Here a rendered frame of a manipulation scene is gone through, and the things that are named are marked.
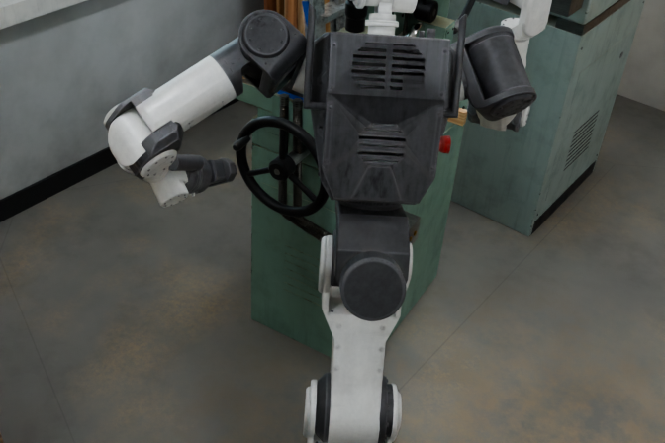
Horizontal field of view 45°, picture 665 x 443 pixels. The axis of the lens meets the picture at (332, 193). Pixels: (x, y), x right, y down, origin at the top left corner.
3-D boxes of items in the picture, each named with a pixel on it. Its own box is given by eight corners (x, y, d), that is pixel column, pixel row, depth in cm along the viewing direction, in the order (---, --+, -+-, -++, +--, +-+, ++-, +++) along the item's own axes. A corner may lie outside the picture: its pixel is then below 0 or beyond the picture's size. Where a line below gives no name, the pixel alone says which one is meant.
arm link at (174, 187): (182, 208, 181) (150, 211, 170) (162, 166, 182) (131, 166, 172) (220, 183, 176) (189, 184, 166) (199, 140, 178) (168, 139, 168)
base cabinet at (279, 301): (247, 318, 276) (248, 143, 235) (333, 232, 318) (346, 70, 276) (362, 375, 259) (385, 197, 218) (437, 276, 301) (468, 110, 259)
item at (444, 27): (411, 58, 230) (416, 19, 223) (421, 49, 235) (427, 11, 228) (440, 68, 227) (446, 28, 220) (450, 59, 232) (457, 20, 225)
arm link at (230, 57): (237, 86, 141) (300, 44, 144) (208, 44, 141) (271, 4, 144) (235, 103, 153) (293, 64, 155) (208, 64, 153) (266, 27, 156)
